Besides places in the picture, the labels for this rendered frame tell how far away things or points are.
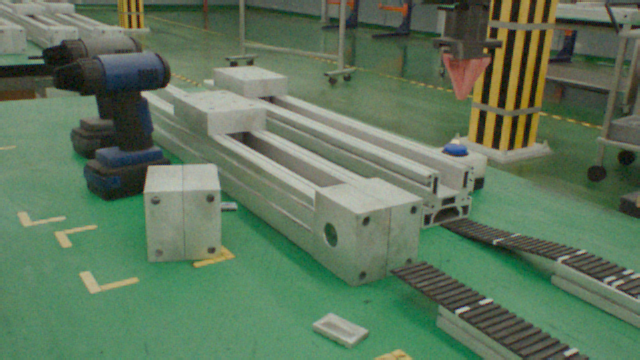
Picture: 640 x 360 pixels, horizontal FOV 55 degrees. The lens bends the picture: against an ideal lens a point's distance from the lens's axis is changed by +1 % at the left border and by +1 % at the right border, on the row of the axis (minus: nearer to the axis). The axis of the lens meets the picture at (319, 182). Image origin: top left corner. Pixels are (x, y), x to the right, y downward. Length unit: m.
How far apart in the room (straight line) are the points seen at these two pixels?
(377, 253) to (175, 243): 0.25
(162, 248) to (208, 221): 0.07
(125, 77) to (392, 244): 0.48
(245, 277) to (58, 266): 0.23
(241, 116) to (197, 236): 0.33
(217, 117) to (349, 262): 0.41
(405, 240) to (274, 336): 0.21
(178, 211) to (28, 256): 0.20
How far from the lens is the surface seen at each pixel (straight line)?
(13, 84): 2.47
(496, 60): 4.14
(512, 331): 0.62
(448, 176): 0.94
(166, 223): 0.77
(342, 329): 0.64
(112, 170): 0.99
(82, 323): 0.69
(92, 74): 0.95
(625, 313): 0.76
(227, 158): 0.98
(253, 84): 1.33
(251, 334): 0.64
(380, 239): 0.72
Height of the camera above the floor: 1.13
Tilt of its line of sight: 20 degrees down
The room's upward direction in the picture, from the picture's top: 2 degrees clockwise
